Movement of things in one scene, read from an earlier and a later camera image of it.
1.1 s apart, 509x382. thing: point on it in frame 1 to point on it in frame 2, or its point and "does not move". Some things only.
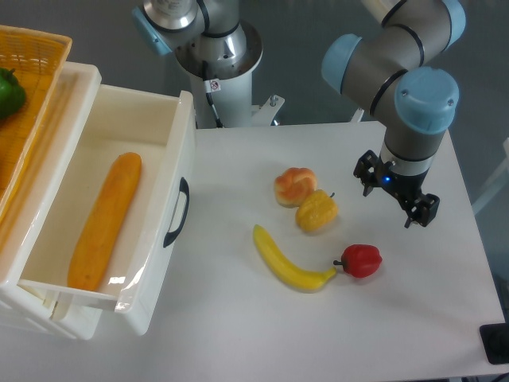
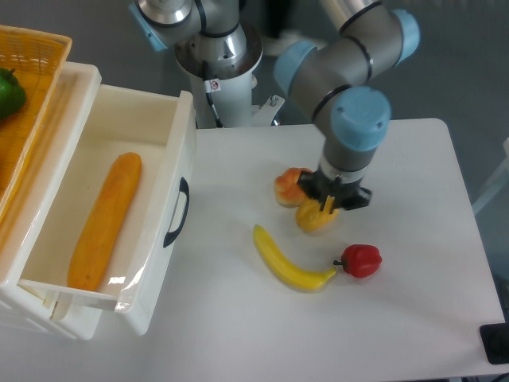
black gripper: x=405 y=187 to x=343 y=196
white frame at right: x=503 y=180 does not move
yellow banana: x=304 y=279 does not move
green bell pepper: x=12 y=95 does not move
